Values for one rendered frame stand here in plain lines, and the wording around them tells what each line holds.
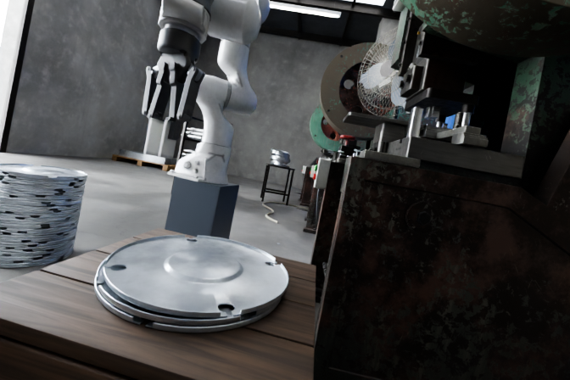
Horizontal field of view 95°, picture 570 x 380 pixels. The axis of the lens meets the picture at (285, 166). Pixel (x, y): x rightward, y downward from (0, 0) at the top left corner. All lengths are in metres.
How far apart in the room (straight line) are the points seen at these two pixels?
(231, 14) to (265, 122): 7.13
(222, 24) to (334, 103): 1.79
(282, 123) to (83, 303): 7.40
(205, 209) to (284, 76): 7.23
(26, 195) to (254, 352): 1.14
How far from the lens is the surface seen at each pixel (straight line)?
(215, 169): 0.98
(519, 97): 1.05
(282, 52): 8.30
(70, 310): 0.43
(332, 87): 2.39
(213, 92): 0.99
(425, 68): 1.02
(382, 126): 0.95
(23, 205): 1.40
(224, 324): 0.39
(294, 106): 7.76
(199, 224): 0.98
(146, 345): 0.36
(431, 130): 0.97
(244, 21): 0.65
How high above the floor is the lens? 0.56
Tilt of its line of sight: level
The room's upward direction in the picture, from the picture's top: 11 degrees clockwise
